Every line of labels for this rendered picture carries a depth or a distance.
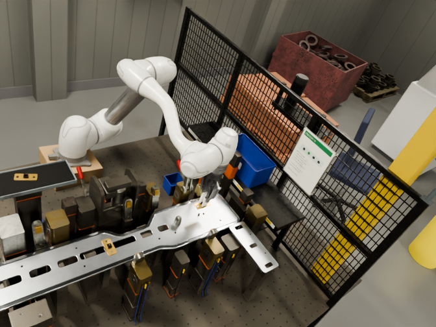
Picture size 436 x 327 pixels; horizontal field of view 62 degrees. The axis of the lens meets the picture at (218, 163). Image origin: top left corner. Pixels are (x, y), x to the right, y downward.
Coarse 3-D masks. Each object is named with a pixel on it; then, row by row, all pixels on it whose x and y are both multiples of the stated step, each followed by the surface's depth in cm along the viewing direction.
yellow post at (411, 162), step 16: (432, 112) 140; (432, 128) 141; (416, 144) 147; (432, 144) 142; (400, 160) 153; (416, 160) 148; (400, 176) 155; (416, 176) 156; (384, 192) 162; (400, 192) 159; (368, 208) 170; (384, 208) 164; (352, 224) 179; (336, 240) 189; (320, 256) 200; (336, 256) 191; (320, 272) 202
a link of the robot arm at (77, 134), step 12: (72, 120) 198; (84, 120) 200; (60, 132) 199; (72, 132) 196; (84, 132) 199; (96, 132) 208; (60, 144) 201; (72, 144) 199; (84, 144) 203; (72, 156) 204
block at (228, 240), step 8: (224, 240) 176; (232, 240) 177; (224, 248) 176; (232, 248) 173; (224, 256) 177; (232, 256) 177; (224, 264) 182; (216, 272) 187; (224, 272) 190; (216, 280) 189
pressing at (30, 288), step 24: (168, 216) 175; (192, 216) 179; (216, 216) 184; (72, 240) 151; (96, 240) 154; (144, 240) 161; (168, 240) 164; (192, 240) 169; (0, 264) 135; (24, 264) 138; (48, 264) 141; (72, 264) 143; (96, 264) 146; (120, 264) 150; (0, 288) 129; (24, 288) 131; (48, 288) 134
